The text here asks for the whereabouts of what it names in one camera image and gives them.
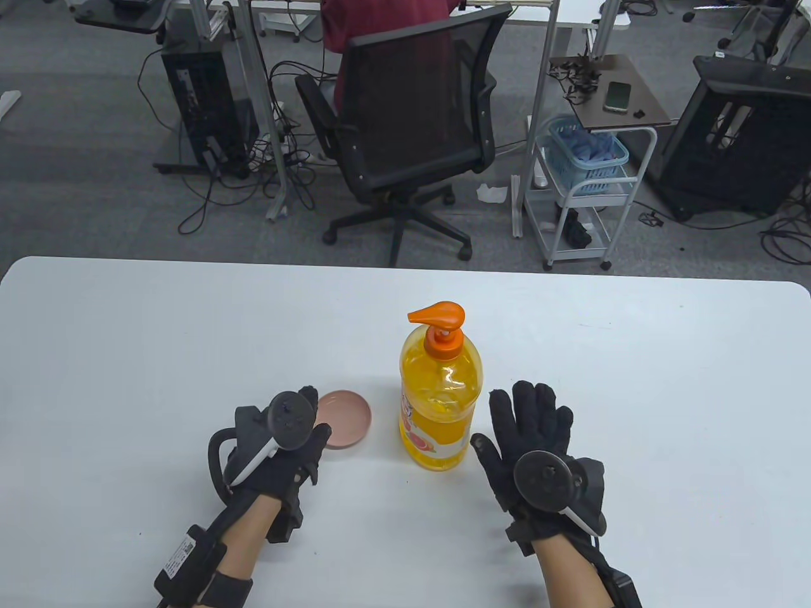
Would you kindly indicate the person's right hand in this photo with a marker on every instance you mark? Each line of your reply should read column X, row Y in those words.
column 500, row 472

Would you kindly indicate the person's left hand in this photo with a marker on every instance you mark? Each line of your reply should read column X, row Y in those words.
column 288, row 481

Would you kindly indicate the person's right middle finger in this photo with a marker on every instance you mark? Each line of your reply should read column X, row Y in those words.
column 526, row 411

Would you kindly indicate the person's left thumb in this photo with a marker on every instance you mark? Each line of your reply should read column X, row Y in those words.
column 320, row 437

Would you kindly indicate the person's right thumb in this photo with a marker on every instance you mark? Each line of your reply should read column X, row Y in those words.
column 484, row 451

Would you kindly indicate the person's right little finger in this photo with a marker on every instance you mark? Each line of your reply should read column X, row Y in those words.
column 564, row 427

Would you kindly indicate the person's left forearm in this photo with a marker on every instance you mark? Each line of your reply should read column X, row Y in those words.
column 244, row 544

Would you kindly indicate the person's right forearm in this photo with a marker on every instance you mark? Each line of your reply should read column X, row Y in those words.
column 570, row 573

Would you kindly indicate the small pink plate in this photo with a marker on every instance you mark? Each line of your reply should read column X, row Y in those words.
column 347, row 418

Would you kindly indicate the black white glove-mounted controller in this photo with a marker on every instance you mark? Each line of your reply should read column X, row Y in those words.
column 288, row 421
column 545, row 478

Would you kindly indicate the yellow dish soap pump bottle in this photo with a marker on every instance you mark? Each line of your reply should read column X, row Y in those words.
column 437, row 405

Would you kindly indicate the black cloth item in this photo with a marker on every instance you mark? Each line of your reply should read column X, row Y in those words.
column 575, row 229

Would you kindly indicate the crumpled white paper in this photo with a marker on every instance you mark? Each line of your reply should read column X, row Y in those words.
column 493, row 192

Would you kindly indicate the small black floor object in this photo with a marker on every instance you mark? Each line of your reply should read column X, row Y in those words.
column 651, row 219

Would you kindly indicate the blue plastic basket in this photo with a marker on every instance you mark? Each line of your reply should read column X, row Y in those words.
column 589, row 158

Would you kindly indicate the black mesh office chair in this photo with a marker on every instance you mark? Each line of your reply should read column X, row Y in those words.
column 412, row 107

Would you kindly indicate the smartphone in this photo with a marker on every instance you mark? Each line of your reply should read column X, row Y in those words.
column 618, row 96

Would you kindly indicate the black mesh computer cart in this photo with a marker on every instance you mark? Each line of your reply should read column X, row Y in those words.
column 735, row 139

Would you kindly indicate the dark brown side table top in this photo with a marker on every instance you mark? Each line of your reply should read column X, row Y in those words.
column 640, row 95

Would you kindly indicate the black computer tower on stand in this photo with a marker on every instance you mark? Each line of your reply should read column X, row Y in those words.
column 206, row 101

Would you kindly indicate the black office chair base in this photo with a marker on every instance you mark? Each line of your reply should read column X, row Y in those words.
column 760, row 25

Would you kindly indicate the white flat bar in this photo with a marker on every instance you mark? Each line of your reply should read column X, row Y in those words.
column 7, row 104

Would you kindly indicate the black stand shelf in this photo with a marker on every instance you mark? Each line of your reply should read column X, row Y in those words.
column 127, row 16

